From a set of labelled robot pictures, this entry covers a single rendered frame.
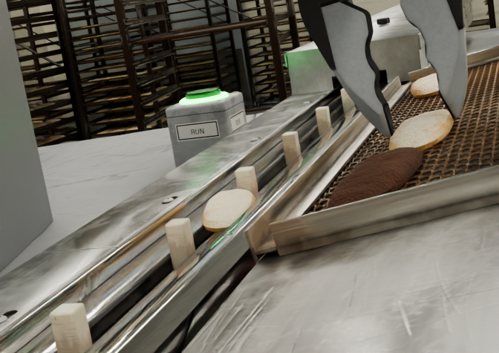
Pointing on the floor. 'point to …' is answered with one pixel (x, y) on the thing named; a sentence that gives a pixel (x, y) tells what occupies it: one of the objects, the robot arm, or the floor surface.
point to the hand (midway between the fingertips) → (415, 109)
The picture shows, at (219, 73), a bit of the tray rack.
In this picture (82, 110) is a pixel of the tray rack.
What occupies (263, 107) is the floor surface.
